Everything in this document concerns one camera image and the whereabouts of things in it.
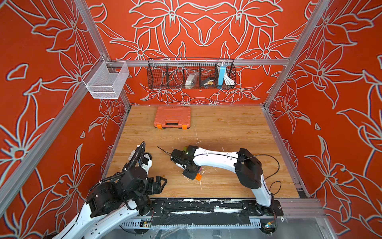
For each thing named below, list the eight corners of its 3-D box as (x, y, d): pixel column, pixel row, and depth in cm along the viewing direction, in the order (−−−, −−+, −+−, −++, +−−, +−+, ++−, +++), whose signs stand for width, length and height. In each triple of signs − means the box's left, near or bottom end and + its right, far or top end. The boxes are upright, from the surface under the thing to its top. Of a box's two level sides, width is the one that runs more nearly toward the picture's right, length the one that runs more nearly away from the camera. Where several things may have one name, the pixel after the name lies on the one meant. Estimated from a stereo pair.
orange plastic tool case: (155, 129, 107) (153, 124, 102) (158, 110, 119) (157, 105, 115) (191, 129, 107) (191, 124, 102) (191, 110, 119) (191, 105, 115)
